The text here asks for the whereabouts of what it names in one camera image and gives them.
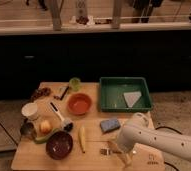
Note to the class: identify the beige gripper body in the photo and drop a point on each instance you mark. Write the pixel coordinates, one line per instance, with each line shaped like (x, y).
(126, 158)

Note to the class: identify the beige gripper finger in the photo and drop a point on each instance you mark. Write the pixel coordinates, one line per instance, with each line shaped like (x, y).
(113, 148)

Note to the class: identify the silver fork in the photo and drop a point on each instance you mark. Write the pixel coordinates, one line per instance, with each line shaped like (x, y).
(105, 151)

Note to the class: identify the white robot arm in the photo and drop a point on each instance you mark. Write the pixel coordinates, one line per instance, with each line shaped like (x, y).
(136, 130)

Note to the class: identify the dark purple bowl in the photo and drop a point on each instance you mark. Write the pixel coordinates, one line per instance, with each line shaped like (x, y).
(59, 145)

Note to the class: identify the red bowl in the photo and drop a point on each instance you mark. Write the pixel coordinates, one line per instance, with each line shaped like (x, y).
(79, 104)

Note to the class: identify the blue sponge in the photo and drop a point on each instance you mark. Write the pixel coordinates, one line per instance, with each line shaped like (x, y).
(109, 125)

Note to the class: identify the yellow banana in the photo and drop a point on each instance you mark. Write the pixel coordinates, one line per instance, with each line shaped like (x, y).
(82, 138)

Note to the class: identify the green plastic tray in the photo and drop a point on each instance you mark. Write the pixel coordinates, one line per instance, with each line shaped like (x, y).
(111, 94)

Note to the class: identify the grey cloth in tray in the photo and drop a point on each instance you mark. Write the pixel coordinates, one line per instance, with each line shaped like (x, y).
(131, 98)

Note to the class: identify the green cucumber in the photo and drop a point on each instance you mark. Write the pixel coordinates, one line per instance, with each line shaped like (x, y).
(44, 139)

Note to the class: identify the black marker pen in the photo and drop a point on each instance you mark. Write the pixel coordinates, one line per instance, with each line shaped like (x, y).
(64, 92)

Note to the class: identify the green glass cup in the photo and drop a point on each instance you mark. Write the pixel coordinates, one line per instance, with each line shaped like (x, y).
(74, 83)

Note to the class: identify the silver metal cup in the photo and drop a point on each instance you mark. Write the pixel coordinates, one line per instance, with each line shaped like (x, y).
(28, 130)

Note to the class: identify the dark grapes bunch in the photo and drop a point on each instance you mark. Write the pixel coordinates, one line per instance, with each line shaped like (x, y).
(38, 93)

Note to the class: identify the white cup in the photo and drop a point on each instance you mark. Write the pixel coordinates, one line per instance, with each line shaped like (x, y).
(30, 110)

